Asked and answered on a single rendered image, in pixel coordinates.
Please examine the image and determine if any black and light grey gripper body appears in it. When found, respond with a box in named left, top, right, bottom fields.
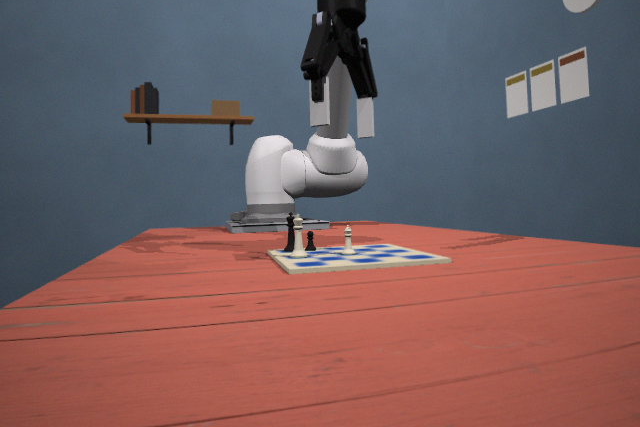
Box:
left=317, top=0, right=366, bottom=59

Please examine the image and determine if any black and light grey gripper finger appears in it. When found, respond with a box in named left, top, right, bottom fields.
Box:
left=301, top=10, right=352, bottom=127
left=341, top=33, right=378, bottom=138

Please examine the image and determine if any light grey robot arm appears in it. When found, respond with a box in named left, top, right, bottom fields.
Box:
left=230, top=55, right=368, bottom=223

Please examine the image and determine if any blue and cream checkered chessboard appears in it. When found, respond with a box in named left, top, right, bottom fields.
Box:
left=268, top=244, right=452, bottom=274

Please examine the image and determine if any black pawn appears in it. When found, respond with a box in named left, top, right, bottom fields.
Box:
left=305, top=231, right=316, bottom=251

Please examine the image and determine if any white bishop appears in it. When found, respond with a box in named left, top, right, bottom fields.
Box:
left=341, top=225, right=356, bottom=255

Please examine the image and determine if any black chess king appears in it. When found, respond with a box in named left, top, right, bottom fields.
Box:
left=284, top=212, right=295, bottom=252

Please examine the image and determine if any white chess king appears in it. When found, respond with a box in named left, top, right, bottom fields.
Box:
left=290, top=213, right=308, bottom=258

